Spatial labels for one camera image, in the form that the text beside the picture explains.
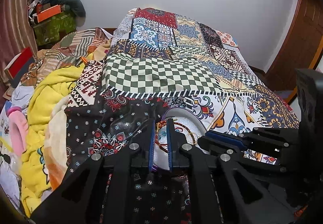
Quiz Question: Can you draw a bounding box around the wooden wardrobe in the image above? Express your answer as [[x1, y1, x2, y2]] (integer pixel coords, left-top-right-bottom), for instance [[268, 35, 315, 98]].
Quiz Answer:
[[265, 0, 322, 104]]

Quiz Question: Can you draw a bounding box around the red white box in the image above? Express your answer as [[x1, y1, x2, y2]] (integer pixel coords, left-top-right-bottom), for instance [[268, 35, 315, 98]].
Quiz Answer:
[[4, 47, 35, 88]]

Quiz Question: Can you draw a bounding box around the striped brown pillow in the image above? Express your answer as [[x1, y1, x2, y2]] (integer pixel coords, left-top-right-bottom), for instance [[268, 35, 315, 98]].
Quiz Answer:
[[20, 28, 112, 87]]

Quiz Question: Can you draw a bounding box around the red gold braided bracelet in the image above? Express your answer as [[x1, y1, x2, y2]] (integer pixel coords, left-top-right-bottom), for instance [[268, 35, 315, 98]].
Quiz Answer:
[[154, 119, 199, 154]]

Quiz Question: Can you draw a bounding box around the green patterned storage box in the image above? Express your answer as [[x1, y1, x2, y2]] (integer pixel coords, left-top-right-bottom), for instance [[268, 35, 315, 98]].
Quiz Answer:
[[33, 12, 76, 46]]

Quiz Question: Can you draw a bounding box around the yellow fleece blanket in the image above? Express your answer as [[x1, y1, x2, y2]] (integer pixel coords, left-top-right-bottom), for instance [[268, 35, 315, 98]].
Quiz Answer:
[[20, 63, 85, 217]]

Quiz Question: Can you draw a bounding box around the striped brown curtain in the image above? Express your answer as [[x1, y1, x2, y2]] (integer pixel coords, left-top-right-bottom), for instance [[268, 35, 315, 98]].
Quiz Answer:
[[1, 0, 37, 85]]

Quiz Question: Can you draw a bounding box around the orange box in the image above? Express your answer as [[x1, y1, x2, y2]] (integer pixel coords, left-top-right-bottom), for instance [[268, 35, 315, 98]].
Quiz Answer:
[[37, 5, 61, 23]]

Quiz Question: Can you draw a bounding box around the pink fabric item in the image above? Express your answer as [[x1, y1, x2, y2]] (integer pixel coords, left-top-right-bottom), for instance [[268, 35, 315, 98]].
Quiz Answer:
[[7, 106, 28, 157]]

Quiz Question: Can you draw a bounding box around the purple heart-shaped tin box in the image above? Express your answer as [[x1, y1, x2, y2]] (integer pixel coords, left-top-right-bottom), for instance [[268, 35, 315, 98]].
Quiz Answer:
[[154, 107, 208, 170]]

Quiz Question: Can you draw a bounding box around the patchwork patterned bedspread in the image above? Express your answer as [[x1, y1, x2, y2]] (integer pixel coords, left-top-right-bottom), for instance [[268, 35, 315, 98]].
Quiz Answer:
[[65, 8, 299, 223]]

